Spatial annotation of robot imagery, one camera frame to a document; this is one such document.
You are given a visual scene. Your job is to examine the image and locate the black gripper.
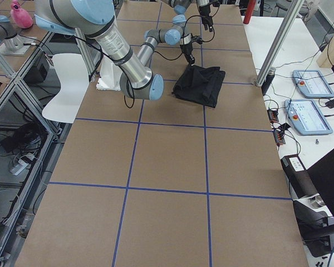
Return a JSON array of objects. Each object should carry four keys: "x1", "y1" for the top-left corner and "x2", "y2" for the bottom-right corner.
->
[
  {"x1": 180, "y1": 43, "x2": 195, "y2": 66},
  {"x1": 199, "y1": 4, "x2": 213, "y2": 32}
]

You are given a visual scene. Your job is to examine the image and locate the black printed t-shirt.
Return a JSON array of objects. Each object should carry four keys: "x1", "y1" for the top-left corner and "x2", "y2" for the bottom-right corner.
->
[{"x1": 172, "y1": 65, "x2": 226, "y2": 108}]

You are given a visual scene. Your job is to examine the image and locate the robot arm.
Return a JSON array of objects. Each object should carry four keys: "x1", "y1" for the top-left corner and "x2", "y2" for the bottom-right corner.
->
[
  {"x1": 162, "y1": 0, "x2": 220, "y2": 32},
  {"x1": 35, "y1": 0, "x2": 191, "y2": 101}
]

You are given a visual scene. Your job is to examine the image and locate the red bottle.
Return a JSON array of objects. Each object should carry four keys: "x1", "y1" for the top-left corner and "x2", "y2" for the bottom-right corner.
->
[{"x1": 243, "y1": 0, "x2": 257, "y2": 24}]

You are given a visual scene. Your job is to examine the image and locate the black thermos bottle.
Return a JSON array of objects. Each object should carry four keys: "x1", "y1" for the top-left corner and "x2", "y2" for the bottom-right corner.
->
[{"x1": 261, "y1": 67, "x2": 276, "y2": 96}]

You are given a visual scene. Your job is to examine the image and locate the far blue teach pendant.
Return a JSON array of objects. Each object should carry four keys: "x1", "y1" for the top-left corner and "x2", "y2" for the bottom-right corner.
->
[{"x1": 292, "y1": 70, "x2": 334, "y2": 98}]

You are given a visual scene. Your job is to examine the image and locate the blue teach pendant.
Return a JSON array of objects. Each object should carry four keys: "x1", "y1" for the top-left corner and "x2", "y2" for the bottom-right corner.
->
[
  {"x1": 292, "y1": 70, "x2": 334, "y2": 98},
  {"x1": 284, "y1": 99, "x2": 333, "y2": 136}
]

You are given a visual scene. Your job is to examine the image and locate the brown table mat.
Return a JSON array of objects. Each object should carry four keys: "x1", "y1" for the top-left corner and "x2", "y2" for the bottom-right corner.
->
[{"x1": 16, "y1": 5, "x2": 308, "y2": 266}]

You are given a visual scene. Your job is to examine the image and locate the near blue teach pendant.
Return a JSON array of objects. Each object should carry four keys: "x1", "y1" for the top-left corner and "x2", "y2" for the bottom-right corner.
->
[{"x1": 284, "y1": 99, "x2": 333, "y2": 136}]

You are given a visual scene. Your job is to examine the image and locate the pink plush toy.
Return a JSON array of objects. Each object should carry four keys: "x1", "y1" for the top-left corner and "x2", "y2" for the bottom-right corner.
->
[{"x1": 10, "y1": 0, "x2": 33, "y2": 29}]

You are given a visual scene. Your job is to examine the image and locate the black monitor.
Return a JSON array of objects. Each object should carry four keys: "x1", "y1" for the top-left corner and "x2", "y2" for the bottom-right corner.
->
[{"x1": 307, "y1": 149, "x2": 334, "y2": 216}]

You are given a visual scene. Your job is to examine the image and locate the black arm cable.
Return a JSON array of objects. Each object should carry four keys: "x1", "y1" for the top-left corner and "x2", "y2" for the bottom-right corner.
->
[{"x1": 153, "y1": 15, "x2": 217, "y2": 61}]

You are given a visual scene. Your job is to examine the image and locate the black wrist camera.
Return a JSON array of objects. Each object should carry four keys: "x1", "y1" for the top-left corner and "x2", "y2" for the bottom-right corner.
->
[{"x1": 191, "y1": 34, "x2": 204, "y2": 45}]

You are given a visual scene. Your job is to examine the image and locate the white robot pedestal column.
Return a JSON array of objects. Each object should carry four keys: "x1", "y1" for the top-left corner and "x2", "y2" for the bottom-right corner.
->
[{"x1": 96, "y1": 56, "x2": 122, "y2": 91}]

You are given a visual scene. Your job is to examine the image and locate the aluminium frame post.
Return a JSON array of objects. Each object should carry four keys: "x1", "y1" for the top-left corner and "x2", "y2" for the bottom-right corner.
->
[{"x1": 255, "y1": 0, "x2": 304, "y2": 87}]

